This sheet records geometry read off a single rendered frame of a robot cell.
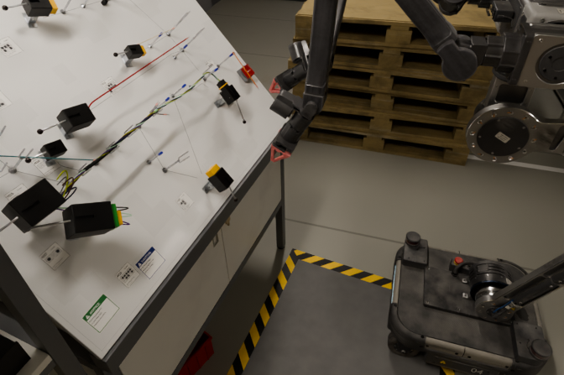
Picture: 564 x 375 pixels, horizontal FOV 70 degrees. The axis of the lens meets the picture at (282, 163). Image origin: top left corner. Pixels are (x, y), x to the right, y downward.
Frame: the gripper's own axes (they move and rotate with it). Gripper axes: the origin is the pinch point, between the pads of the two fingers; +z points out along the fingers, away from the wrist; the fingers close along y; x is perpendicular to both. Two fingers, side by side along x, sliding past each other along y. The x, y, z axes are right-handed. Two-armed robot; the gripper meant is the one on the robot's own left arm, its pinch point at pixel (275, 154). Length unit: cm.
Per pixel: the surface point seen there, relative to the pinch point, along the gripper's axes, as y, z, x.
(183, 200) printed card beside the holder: 19.2, 20.3, -17.2
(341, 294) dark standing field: -27, 79, 73
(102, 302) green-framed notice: 57, 23, -19
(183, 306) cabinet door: 36, 48, 1
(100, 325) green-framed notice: 61, 24, -16
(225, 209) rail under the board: 10.1, 24.5, -4.1
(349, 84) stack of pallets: -161, 45, 28
